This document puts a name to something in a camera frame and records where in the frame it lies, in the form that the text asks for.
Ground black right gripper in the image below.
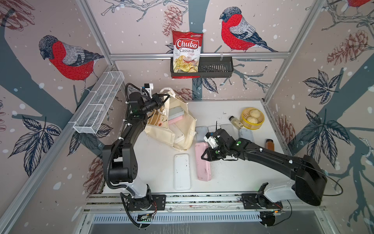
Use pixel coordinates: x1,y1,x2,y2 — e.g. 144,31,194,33
199,147,228,163

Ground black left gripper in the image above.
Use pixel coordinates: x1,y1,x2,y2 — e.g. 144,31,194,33
141,94,169,115

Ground pink pencil case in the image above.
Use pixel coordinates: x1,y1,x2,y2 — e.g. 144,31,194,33
195,142,211,181

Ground light blue pencil case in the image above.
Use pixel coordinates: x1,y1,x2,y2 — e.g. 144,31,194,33
195,126,208,143

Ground white pencil case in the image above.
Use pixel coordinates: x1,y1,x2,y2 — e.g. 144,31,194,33
174,154,191,191
208,125,219,133

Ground cream canvas tote bag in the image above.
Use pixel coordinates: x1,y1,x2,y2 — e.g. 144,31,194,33
144,87,196,151

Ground cream pencil case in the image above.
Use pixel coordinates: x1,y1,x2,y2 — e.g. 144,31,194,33
220,124,236,138

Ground grey pencil case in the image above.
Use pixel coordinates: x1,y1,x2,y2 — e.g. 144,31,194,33
239,128,255,142

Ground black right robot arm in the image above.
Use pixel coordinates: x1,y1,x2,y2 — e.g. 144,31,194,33
201,128,329,206

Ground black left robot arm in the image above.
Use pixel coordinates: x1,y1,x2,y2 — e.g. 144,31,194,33
101,83,170,199

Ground red Chuba cassava chips bag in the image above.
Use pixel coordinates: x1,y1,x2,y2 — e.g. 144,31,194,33
171,31,203,79

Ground glass spice jar black lid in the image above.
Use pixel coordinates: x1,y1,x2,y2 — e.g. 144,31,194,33
229,116,243,130

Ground steamed bun lower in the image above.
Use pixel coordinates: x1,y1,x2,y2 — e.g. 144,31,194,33
246,116,258,124

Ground steamed bun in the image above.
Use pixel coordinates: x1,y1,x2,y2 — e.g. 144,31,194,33
249,109,261,118
246,116,258,124

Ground yellow bamboo steamer basket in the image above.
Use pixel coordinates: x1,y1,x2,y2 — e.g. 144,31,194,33
240,107,265,130

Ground steamed bun upper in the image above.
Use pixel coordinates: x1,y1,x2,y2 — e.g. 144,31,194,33
249,109,261,118

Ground orange sauce bottle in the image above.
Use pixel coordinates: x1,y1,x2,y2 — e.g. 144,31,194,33
265,139,275,151

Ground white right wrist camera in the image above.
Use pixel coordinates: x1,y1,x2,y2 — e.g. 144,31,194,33
204,136,219,149

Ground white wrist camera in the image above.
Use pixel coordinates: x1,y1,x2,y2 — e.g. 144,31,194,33
204,136,219,149
143,83,154,95

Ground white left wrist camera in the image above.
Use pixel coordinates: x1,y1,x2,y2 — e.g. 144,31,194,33
143,83,154,95

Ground black wall-mounted basket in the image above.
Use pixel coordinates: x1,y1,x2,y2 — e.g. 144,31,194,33
170,57,234,79

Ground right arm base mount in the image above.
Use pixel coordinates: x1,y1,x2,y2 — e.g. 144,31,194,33
240,183,283,210

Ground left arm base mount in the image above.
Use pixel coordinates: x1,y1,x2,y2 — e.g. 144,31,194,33
124,193,166,212

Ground white wire mesh shelf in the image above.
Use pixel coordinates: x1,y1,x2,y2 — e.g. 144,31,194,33
73,71,124,134

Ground aluminium front rail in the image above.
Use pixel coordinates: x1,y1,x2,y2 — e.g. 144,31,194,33
84,191,302,213

